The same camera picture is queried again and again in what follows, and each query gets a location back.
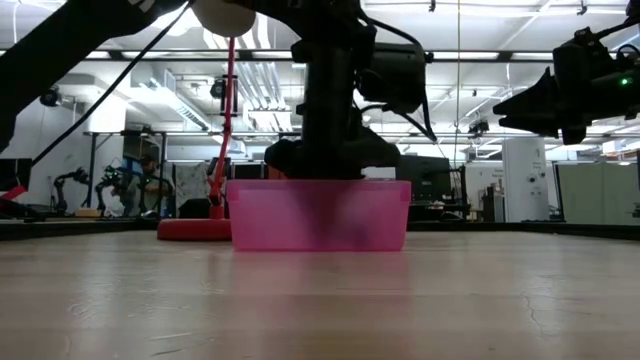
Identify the red desk lamp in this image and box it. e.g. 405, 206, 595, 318
157, 0, 257, 243

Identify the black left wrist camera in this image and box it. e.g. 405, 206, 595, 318
357, 42, 432, 115

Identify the white square column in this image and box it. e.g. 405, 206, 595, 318
501, 137, 550, 224

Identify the black background gantry frame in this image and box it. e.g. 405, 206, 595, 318
84, 130, 169, 211

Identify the thin hanging cable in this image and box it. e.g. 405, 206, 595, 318
454, 0, 462, 169

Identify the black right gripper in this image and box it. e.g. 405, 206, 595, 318
492, 28, 619, 146

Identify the white patterned wall hanging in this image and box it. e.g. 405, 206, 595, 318
174, 162, 210, 204

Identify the person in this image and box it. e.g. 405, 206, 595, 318
112, 153, 174, 217

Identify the pink translucent plastic bin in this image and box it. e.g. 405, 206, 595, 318
225, 178, 413, 253

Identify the red slanted object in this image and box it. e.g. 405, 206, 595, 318
0, 184, 27, 202

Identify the black monitor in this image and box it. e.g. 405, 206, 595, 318
394, 153, 454, 204

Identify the overhead frame light bar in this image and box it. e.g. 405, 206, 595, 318
84, 48, 556, 64

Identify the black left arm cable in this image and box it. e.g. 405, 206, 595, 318
30, 0, 196, 167

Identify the black wall screen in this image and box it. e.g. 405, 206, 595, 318
0, 158, 33, 191

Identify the black office chair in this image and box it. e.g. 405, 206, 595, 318
179, 197, 214, 220

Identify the black aluminium table frame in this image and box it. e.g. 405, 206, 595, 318
0, 218, 640, 242

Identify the green partition screen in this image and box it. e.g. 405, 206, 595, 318
553, 160, 640, 226

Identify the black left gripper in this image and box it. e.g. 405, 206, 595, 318
264, 44, 402, 181

